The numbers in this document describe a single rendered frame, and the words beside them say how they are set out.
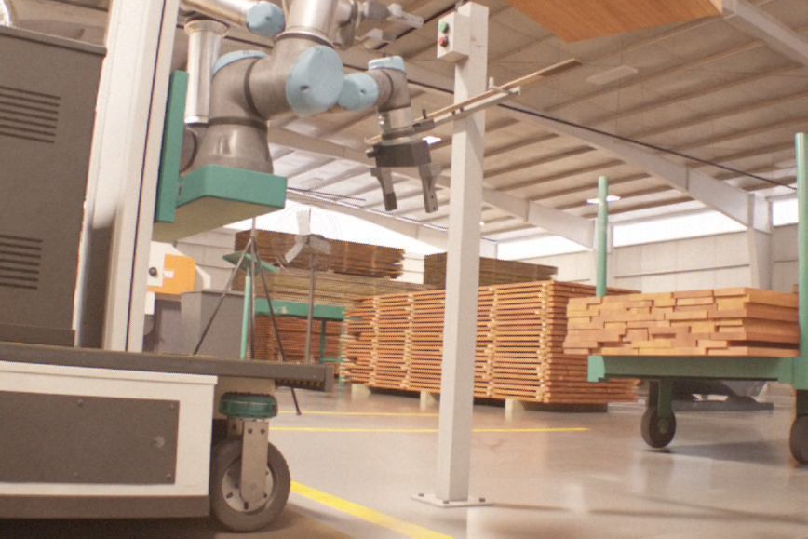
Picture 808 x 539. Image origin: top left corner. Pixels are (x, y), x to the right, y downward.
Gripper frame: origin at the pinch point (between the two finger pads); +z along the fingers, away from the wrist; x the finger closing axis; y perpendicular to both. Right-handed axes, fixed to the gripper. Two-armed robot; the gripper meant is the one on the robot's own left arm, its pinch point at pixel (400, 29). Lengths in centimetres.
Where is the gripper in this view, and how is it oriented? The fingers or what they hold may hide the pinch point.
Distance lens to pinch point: 219.2
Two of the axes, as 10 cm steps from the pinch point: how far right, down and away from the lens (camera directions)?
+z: 8.5, 1.2, 5.2
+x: -5.3, 1.0, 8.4
